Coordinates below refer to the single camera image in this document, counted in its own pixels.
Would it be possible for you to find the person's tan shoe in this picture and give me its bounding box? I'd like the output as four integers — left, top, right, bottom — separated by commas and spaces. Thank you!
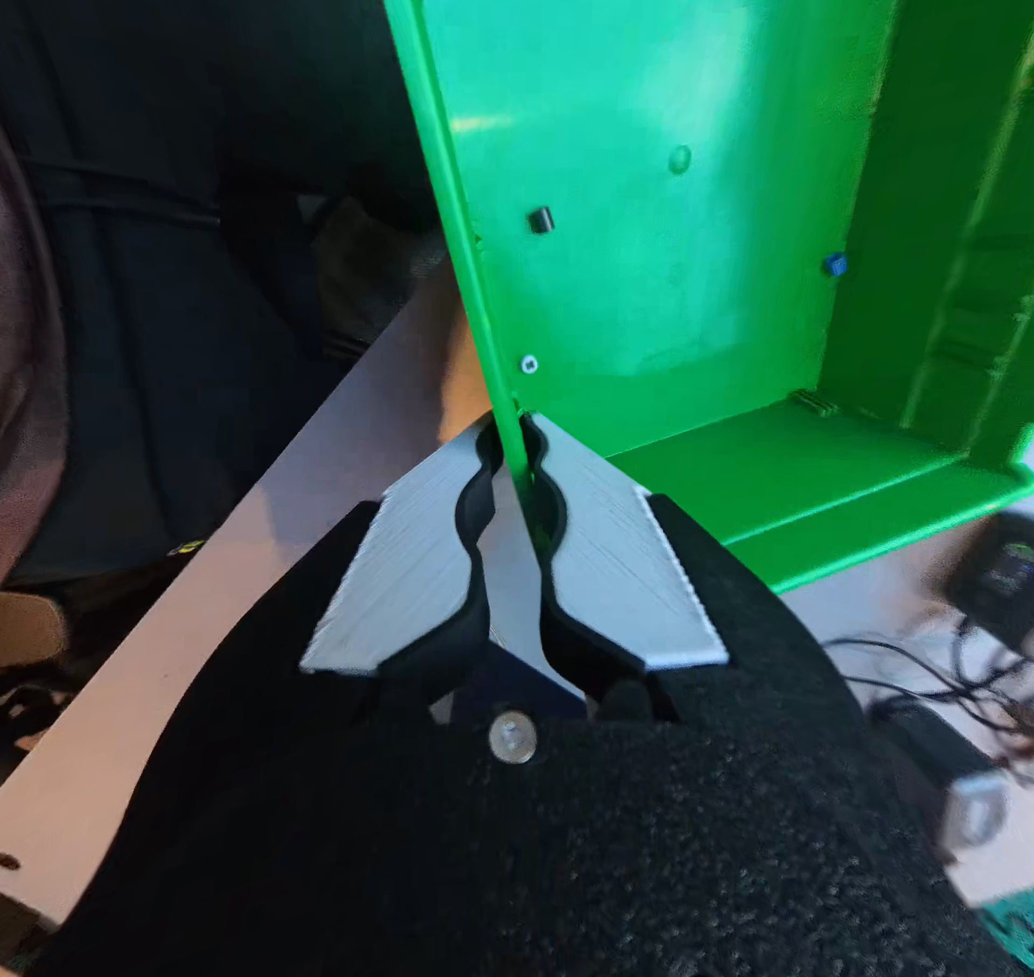
0, 591, 72, 669

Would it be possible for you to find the grey desk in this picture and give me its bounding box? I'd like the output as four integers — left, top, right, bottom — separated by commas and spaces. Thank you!
0, 254, 1034, 933

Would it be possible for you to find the green plastic bin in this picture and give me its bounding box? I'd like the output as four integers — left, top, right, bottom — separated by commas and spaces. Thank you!
366, 0, 1034, 597

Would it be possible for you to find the person's black garment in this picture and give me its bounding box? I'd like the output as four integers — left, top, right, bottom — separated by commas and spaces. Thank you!
0, 0, 453, 590

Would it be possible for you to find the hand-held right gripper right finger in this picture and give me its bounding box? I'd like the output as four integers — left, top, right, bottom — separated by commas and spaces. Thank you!
521, 415, 730, 701

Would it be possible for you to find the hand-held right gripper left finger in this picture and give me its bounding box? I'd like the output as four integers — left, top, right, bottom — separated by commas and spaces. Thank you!
299, 411, 497, 697

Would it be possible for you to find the person's brown top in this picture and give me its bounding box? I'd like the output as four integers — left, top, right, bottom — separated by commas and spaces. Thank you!
0, 124, 69, 582

